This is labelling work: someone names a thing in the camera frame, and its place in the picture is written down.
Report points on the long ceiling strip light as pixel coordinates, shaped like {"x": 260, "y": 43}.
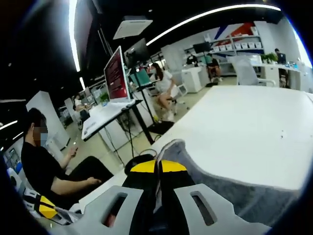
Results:
{"x": 207, "y": 19}
{"x": 73, "y": 36}

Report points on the teal chair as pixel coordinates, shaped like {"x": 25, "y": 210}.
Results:
{"x": 141, "y": 77}

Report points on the grey towel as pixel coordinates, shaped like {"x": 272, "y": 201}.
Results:
{"x": 220, "y": 188}

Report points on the small potted green plant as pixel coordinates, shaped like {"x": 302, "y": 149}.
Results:
{"x": 269, "y": 58}

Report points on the ceiling air conditioner unit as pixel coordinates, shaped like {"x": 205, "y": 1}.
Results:
{"x": 133, "y": 27}

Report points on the white mesh office chair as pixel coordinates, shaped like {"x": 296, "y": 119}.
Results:
{"x": 247, "y": 71}

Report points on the black computer mouse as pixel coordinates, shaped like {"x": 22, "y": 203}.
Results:
{"x": 137, "y": 162}

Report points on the small dark desktop monitor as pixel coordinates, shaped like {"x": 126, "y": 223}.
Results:
{"x": 281, "y": 58}

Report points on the black monitor on tripod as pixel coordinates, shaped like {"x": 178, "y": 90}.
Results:
{"x": 137, "y": 52}

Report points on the black television on stand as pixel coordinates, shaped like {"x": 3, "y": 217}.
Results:
{"x": 201, "y": 47}

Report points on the white storage shelf with boxes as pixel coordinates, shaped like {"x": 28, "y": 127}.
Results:
{"x": 239, "y": 39}

